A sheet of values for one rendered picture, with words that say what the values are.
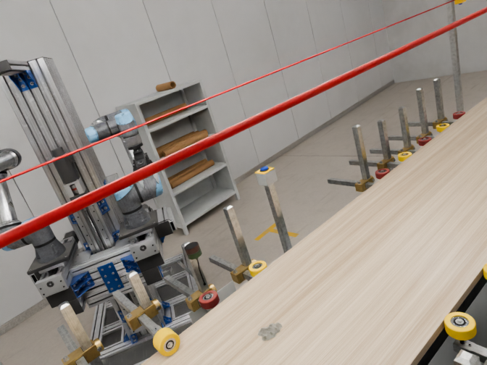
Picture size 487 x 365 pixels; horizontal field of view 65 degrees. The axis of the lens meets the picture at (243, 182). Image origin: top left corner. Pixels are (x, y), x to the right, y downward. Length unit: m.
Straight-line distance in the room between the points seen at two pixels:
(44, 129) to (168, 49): 2.81
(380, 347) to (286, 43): 5.53
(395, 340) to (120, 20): 4.14
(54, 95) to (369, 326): 1.87
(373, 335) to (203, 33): 4.50
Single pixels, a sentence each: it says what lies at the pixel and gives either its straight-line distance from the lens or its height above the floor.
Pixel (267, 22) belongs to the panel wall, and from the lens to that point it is 6.14.
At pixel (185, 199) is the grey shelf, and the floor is 0.21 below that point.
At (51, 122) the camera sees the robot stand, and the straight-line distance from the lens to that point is 2.33.
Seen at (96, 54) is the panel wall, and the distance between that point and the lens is 4.45.
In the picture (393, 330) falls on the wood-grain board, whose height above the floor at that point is 0.90.
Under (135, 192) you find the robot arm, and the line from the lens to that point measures 2.18.
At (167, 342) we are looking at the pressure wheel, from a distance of 1.44.
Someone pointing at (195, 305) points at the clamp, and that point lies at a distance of 1.73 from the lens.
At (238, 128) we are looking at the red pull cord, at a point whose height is 1.75.
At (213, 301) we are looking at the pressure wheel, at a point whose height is 0.90.
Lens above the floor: 1.81
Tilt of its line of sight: 20 degrees down
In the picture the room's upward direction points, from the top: 18 degrees counter-clockwise
